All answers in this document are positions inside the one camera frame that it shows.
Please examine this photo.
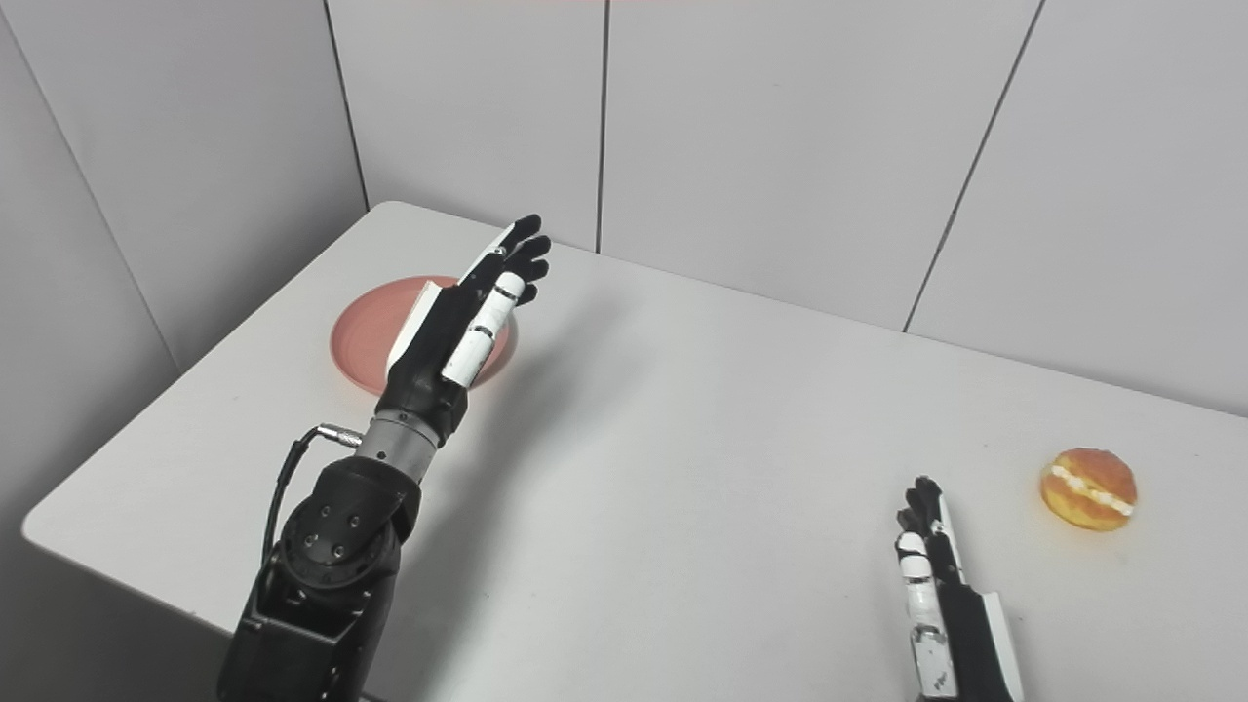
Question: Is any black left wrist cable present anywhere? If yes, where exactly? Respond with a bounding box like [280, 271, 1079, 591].
[261, 423, 364, 576]

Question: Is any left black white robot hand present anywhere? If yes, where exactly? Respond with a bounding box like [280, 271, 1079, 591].
[375, 214, 553, 447]

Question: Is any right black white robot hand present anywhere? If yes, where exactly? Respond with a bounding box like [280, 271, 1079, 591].
[895, 476, 1026, 702]

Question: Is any cream puff pastry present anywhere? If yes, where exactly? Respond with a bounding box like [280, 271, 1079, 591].
[1039, 448, 1139, 532]

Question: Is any pink round plate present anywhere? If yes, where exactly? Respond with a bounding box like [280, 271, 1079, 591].
[330, 276, 518, 397]

